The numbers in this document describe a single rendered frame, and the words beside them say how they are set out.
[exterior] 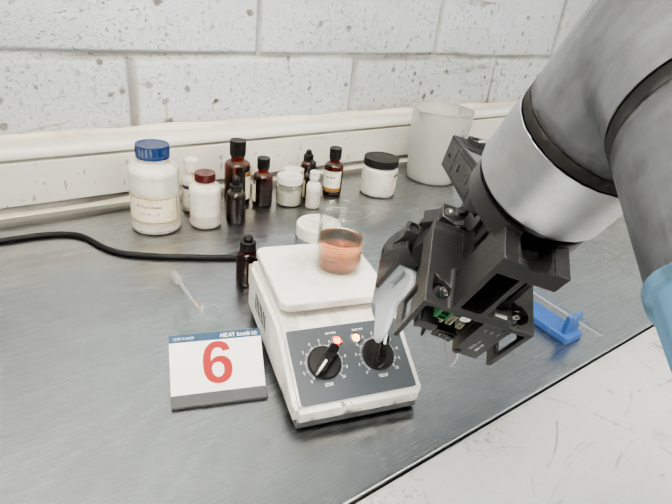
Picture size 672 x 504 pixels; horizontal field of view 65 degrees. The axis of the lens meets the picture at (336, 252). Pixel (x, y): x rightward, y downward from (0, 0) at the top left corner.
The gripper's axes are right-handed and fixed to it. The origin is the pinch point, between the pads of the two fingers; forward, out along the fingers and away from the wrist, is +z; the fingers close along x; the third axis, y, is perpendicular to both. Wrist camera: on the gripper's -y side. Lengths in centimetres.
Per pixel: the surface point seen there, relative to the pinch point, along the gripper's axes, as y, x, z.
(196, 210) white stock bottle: -22.7, -26.0, 28.4
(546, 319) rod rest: -13.6, 22.8, 13.5
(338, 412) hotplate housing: 7.5, -2.4, 8.3
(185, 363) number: 5.8, -17.4, 12.4
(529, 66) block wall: -106, 35, 36
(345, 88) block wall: -65, -10, 31
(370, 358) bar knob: 1.9, -0.7, 7.0
